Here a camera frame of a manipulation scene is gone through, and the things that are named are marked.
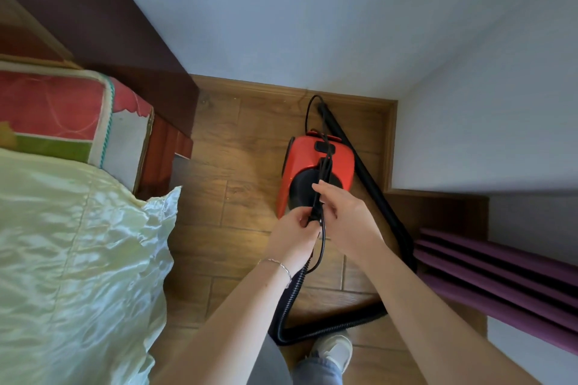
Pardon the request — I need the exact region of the person's right hand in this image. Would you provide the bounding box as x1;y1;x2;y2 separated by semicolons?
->
311;180;385;266

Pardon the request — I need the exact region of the person's left hand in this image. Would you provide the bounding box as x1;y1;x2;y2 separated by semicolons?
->
264;206;323;276

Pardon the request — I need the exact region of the black power cord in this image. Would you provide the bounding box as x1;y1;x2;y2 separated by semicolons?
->
305;94;335;275

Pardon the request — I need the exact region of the person's right forearm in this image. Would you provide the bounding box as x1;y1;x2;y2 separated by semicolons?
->
354;242;542;385

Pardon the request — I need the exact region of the person's left forearm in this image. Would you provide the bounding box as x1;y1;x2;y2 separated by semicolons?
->
151;258;294;385

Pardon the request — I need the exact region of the person's left leg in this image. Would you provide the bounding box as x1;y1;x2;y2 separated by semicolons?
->
246;334;294;385

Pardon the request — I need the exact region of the person's leg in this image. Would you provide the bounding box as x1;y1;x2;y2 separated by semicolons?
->
291;355;345;385
246;334;294;385

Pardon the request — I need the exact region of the person's right leg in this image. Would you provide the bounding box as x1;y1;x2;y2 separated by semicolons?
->
291;355;345;385

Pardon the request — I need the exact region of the wooden skirting board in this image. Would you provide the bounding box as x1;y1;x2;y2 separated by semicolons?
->
189;75;490;200

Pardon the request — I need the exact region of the purple curtain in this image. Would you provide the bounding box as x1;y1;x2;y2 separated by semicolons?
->
413;227;578;356

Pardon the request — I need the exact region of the pale green bedspread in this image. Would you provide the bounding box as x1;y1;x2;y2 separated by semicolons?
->
0;147;182;385

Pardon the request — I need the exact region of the thin silver bracelet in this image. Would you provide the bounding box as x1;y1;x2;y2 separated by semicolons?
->
257;257;293;289

